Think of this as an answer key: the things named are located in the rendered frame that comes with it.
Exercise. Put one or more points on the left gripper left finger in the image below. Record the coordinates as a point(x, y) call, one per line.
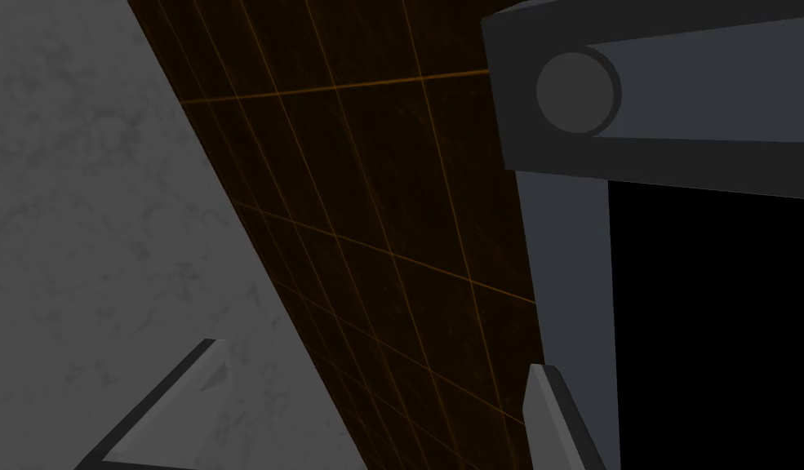
point(160, 424)

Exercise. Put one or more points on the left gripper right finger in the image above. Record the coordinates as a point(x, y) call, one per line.
point(550, 431)

